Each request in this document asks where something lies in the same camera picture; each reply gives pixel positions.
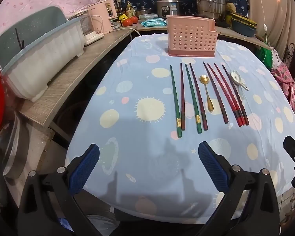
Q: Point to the yellow bottle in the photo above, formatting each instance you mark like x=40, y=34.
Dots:
x=130, y=11

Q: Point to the dark red chopstick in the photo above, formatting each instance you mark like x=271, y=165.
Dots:
x=182, y=98
x=234, y=93
x=214, y=91
x=198, y=95

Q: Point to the pink floral cloth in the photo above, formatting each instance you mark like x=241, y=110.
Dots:
x=285, y=83

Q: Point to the green bag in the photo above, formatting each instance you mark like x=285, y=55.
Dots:
x=265, y=56

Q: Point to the clear glass lid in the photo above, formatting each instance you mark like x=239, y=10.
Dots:
x=12, y=147

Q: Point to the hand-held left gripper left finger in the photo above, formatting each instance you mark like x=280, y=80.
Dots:
x=84, y=169

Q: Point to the pink kitchen appliance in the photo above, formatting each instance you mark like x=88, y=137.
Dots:
x=102, y=12

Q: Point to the blue spotted tablecloth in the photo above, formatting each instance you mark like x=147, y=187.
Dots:
x=137, y=140

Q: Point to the gold flower spoon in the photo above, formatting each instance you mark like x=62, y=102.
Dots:
x=203, y=79

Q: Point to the dark bottle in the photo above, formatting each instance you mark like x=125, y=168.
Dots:
x=119, y=7

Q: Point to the pink perforated utensil basket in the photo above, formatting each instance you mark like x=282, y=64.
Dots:
x=186, y=36

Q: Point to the wooden side counter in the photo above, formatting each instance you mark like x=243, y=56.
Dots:
x=71, y=73

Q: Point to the beige curtain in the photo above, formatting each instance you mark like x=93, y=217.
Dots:
x=275, y=9

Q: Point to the teal perforated tub lid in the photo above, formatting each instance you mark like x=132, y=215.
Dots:
x=27, y=27

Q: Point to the white ceramic spoon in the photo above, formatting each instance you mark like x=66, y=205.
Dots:
x=235, y=75

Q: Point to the clear food container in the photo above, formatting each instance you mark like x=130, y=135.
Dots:
x=147, y=17

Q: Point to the steel rice cooker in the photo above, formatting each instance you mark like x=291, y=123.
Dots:
x=168, y=6

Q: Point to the blue container yellow lid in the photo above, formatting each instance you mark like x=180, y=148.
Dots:
x=244, y=28

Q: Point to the blue wet wipes packet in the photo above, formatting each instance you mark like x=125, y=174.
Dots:
x=153, y=23

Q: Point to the white glass-sided appliance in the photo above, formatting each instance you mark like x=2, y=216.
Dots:
x=91, y=34

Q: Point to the green chopstick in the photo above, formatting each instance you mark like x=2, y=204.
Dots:
x=176, y=103
x=192, y=98

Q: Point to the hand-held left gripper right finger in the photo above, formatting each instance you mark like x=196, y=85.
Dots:
x=212, y=167

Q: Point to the white ribbed plastic tub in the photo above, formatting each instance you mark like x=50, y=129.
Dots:
x=46, y=61

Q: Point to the steel steamer pot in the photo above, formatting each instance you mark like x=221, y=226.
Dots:
x=210, y=2

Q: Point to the red black-banded chopstick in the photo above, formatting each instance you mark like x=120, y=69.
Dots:
x=223, y=93
x=228, y=93

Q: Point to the red tomato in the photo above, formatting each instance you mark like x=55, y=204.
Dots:
x=134, y=20
x=127, y=22

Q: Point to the pale back counter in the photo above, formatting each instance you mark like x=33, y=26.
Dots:
x=231, y=33

